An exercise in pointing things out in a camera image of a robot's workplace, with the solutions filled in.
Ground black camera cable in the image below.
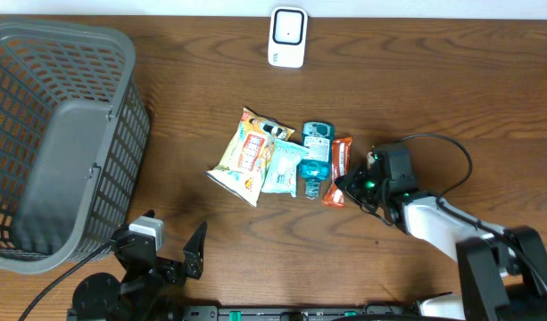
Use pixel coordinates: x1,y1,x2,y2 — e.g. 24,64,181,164
400,132,547,309
17,240,116,321

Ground grey plastic basket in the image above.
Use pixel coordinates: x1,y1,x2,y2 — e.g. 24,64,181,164
0,20,150,274

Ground teal mouthwash bottle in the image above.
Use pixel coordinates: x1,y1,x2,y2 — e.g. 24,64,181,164
299,121,335,200

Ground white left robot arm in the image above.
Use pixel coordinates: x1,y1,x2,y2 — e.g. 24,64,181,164
67,210,207,320

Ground red snack bar wrapper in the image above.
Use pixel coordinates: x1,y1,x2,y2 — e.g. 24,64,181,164
321,136,353,208

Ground orange wiper sheet bag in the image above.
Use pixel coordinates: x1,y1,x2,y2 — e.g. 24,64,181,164
205,107,294,207

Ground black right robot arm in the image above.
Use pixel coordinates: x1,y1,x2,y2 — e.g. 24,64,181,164
336,155,547,320

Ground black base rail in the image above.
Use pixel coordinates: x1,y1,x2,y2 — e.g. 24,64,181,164
180,303,408,321

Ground white black barcode scanner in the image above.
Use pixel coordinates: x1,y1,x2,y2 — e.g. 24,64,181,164
268,6,309,69

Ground black left camera cable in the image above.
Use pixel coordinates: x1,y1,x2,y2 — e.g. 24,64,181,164
17,240,116,321

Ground teal package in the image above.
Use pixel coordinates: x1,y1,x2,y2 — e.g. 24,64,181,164
261,139,308,198

